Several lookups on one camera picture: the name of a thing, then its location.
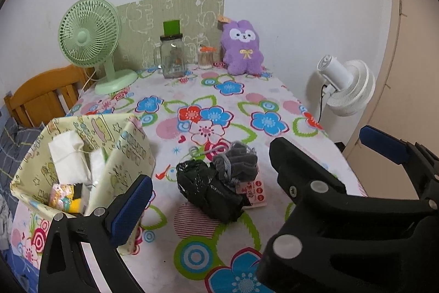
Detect colourful cartoon packet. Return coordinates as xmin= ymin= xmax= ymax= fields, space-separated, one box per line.
xmin=48 ymin=184 xmax=76 ymax=213

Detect black plastic bag roll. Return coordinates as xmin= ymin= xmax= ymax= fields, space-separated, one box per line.
xmin=176 ymin=160 xmax=252 ymax=224

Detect purple plush bunny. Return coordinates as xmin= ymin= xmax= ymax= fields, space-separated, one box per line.
xmin=218 ymin=16 xmax=264 ymax=76

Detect yellow and black sponge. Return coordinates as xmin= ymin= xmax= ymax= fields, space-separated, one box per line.
xmin=69 ymin=183 xmax=85 ymax=214

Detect tissue packet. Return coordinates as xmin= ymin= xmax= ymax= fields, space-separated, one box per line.
xmin=90 ymin=150 xmax=107 ymax=185

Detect glass jar with green lid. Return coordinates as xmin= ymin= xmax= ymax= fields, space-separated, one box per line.
xmin=159 ymin=19 xmax=188 ymax=79

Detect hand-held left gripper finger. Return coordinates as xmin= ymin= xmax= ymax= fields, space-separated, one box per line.
xmin=38 ymin=174 xmax=154 ymax=293

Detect yellow patterned fabric storage box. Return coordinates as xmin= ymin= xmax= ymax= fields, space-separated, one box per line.
xmin=10 ymin=114 xmax=156 ymax=256

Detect green desk fan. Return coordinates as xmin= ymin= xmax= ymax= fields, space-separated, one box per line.
xmin=58 ymin=0 xmax=138 ymax=95

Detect white fan cable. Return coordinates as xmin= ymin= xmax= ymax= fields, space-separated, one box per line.
xmin=78 ymin=66 xmax=98 ymax=98

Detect white standing fan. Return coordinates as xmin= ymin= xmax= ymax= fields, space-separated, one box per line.
xmin=316 ymin=54 xmax=376 ymax=117

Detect black fan power cable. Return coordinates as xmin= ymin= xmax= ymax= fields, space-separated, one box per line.
xmin=317 ymin=83 xmax=328 ymax=124

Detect beige door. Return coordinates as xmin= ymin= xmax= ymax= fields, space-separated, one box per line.
xmin=343 ymin=0 xmax=439 ymax=194

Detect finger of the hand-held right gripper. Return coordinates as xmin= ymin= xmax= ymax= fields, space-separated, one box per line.
xmin=359 ymin=125 xmax=439 ymax=208
xmin=255 ymin=137 xmax=439 ymax=293

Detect floral tablecloth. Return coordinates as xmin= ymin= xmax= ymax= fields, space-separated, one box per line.
xmin=10 ymin=63 xmax=367 ymax=293

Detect grey knitted gloves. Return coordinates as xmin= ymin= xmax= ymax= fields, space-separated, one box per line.
xmin=187 ymin=141 xmax=266 ymax=209

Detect white cloth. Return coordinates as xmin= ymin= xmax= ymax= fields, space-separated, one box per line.
xmin=48 ymin=131 xmax=91 ymax=185

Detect green patterned cardboard panel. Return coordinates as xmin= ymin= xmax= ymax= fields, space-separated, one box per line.
xmin=115 ymin=0 xmax=226 ymax=70

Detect small cotton swab bottle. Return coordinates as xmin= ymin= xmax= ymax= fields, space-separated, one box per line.
xmin=198 ymin=46 xmax=216 ymax=69

